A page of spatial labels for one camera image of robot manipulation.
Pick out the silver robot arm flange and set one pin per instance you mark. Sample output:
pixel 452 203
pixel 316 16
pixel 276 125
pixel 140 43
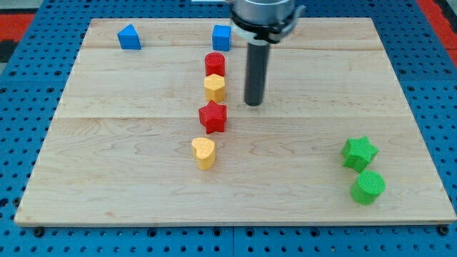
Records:
pixel 263 22

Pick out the red star block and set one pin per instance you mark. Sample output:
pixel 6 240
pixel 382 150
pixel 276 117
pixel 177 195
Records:
pixel 213 117

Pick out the green star block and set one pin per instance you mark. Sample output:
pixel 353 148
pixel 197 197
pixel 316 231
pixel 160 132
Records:
pixel 358 153

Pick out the yellow heart block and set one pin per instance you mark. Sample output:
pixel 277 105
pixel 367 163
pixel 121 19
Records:
pixel 204 151

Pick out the yellow hexagon block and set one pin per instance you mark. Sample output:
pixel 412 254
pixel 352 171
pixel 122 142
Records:
pixel 215 88

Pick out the red cylinder block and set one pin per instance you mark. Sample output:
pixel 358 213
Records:
pixel 214 64

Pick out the light wooden board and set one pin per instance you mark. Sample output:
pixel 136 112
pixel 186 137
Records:
pixel 118 151

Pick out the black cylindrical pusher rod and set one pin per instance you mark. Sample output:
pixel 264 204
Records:
pixel 256 70

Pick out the blue cube block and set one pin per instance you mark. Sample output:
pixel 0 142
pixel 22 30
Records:
pixel 221 38

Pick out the blue triangle block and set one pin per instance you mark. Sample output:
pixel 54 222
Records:
pixel 129 38

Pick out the green cylinder block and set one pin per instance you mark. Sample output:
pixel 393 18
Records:
pixel 368 186

